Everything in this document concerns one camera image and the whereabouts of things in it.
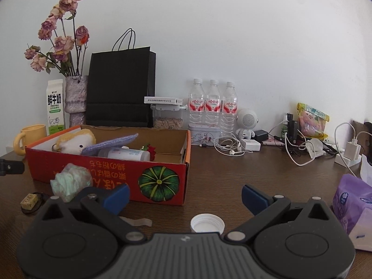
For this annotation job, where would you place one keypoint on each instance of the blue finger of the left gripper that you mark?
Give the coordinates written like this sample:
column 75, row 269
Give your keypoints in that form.
column 11, row 167

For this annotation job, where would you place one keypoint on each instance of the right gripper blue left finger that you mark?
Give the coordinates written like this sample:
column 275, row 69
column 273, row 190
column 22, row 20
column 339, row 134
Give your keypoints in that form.
column 115, row 200

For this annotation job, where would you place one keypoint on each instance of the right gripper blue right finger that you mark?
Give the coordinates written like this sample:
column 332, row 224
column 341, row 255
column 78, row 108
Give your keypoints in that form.
column 255, row 200

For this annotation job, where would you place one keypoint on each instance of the purple fabric pouch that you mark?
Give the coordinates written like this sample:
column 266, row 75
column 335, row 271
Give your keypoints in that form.
column 118, row 142

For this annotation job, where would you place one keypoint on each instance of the red fabric flower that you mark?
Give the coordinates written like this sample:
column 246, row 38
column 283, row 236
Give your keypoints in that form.
column 151, row 150

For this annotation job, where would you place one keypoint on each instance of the yellow ceramic mug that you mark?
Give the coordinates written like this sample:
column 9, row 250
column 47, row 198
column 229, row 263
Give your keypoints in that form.
column 28, row 135

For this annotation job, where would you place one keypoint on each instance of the small beige block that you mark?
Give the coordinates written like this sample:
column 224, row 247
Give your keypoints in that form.
column 29, row 202

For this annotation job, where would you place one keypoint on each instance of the red cardboard box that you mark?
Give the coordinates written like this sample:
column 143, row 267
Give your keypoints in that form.
column 162, row 181

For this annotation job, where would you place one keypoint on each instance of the white bottle cap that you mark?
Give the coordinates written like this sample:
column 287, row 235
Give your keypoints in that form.
column 207, row 223

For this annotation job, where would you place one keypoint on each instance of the white power adapter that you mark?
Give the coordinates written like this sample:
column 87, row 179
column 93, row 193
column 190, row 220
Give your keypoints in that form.
column 250, row 145

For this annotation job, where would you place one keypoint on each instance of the white earphones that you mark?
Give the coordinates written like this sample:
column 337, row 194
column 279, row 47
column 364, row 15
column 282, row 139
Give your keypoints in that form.
column 230, row 147

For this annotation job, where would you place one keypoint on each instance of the black power adapter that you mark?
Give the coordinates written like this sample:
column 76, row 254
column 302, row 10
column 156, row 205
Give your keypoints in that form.
column 261, row 136

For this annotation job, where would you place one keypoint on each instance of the white robot toy speaker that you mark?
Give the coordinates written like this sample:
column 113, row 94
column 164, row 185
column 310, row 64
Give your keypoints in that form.
column 247, row 120

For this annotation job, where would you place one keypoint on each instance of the white tin box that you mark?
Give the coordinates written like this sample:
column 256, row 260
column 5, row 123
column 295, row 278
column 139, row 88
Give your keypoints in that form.
column 203, row 134

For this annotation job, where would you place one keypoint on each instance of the black phone stand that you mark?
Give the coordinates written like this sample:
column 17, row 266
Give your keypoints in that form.
column 290, row 134

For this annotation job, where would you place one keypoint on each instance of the clear water bottle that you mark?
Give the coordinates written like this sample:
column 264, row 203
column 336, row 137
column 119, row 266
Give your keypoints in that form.
column 230, row 106
column 196, row 102
column 213, row 103

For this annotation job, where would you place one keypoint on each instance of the white green milk carton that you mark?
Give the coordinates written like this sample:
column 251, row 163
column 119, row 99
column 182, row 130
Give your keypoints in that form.
column 55, row 106

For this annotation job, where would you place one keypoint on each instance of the yellow snack bag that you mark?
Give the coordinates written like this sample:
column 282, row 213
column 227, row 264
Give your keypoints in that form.
column 312, row 121

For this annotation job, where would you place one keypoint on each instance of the clear snack container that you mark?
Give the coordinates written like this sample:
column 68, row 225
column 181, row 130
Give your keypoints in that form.
column 168, row 116

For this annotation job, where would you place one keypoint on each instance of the purple tissue pack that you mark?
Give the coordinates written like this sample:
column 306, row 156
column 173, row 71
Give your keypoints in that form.
column 352, row 207

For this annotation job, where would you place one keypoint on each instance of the purple textured vase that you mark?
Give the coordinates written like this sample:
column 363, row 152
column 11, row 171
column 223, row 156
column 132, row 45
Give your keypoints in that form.
column 75, row 100

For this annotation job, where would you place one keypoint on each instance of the white flat box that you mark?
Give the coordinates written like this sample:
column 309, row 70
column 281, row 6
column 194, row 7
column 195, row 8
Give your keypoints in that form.
column 158, row 100

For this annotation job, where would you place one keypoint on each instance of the black paper shopping bag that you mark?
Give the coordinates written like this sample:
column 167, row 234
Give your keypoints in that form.
column 118, row 82

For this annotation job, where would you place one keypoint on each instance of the dried pink rose bouquet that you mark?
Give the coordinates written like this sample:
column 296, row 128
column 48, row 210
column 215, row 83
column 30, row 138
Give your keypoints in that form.
column 68, row 41

